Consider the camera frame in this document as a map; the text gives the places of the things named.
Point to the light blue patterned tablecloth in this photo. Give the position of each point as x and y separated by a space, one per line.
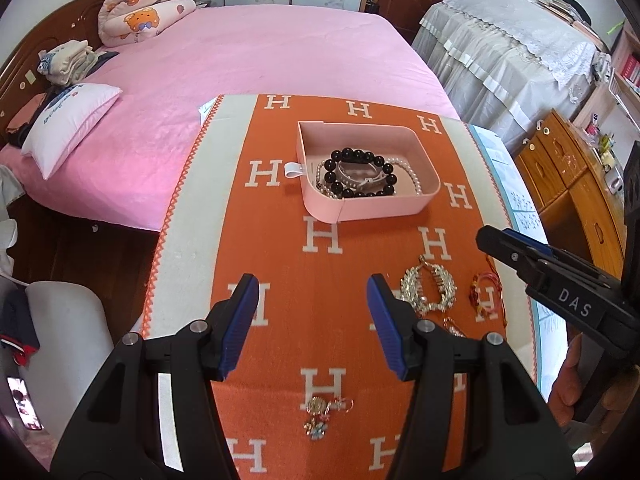
537 335

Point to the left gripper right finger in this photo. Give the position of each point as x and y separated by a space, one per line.
509 432

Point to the smartphone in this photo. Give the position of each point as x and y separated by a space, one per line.
23 403

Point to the gold pearl safety pin brooch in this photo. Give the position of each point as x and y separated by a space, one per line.
451 326

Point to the white pillow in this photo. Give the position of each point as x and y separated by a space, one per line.
65 122

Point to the person's right hand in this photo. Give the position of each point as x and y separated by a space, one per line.
567 389

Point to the white lace covered furniture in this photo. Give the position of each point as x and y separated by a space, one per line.
505 64

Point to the bookshelf with books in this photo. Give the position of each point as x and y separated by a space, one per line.
619 91

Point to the rolled bear pattern quilt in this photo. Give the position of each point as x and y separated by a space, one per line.
131 21

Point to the folded beige clothes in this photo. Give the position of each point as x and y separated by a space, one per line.
67 63

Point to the blue flower brooch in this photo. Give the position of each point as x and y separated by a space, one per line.
319 411

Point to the pink bed sheet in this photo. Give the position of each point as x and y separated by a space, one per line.
127 168

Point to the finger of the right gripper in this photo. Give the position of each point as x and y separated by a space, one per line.
547 260
509 247

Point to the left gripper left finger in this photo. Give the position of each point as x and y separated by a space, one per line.
114 432

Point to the pink jewelry tray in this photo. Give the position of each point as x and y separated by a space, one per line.
411 178

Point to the dark wooden headboard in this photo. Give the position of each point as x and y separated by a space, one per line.
20 80

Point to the orange H pattern blanket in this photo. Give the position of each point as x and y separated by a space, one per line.
234 211

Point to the wooden desk with drawers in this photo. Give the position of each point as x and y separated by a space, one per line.
577 210

